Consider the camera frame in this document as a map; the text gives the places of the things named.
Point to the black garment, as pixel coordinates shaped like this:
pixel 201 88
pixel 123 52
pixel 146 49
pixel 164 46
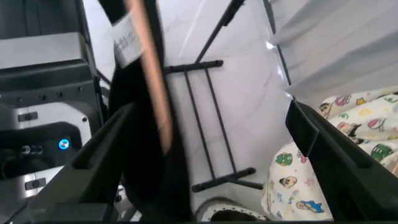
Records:
pixel 140 155

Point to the white laundry basket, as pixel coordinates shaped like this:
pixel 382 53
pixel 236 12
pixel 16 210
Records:
pixel 217 207

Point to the pink clothes hanger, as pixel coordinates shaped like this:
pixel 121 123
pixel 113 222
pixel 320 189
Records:
pixel 152 77

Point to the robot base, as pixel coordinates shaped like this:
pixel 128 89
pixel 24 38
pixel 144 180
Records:
pixel 46 81

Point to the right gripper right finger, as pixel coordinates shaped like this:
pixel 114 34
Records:
pixel 342 186

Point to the black clothes rack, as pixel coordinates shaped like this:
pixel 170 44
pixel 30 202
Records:
pixel 192 66

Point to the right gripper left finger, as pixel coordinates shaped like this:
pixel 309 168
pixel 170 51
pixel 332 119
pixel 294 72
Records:
pixel 90 186

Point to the white curtain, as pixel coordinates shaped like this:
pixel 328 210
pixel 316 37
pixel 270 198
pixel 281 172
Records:
pixel 342 46

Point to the cream printed garment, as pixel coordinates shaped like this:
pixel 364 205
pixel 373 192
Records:
pixel 289 193

